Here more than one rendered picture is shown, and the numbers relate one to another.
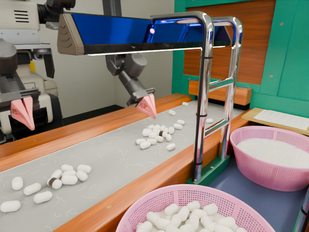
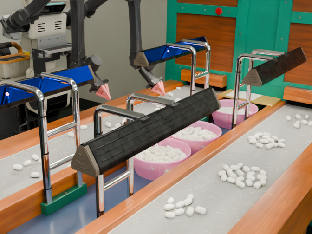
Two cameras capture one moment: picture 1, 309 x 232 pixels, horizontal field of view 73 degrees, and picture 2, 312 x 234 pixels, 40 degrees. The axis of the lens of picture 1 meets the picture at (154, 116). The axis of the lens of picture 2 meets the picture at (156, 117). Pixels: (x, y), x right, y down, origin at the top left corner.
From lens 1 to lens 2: 1.69 m
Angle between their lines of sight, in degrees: 8
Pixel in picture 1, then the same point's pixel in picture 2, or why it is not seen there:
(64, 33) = (140, 58)
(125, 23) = (159, 50)
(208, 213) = (197, 129)
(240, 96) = (218, 81)
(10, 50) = (99, 61)
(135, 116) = not seen: hidden behind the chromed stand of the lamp
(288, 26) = (244, 36)
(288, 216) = not seen: hidden behind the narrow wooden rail
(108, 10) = (133, 30)
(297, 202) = not seen: hidden behind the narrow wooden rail
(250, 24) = (223, 30)
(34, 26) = (63, 31)
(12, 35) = (54, 40)
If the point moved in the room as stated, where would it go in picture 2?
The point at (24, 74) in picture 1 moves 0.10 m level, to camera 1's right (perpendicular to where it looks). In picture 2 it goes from (52, 67) to (69, 67)
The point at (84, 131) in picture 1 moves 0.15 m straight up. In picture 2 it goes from (120, 105) to (120, 79)
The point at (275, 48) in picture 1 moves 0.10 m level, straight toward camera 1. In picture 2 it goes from (238, 48) to (235, 51)
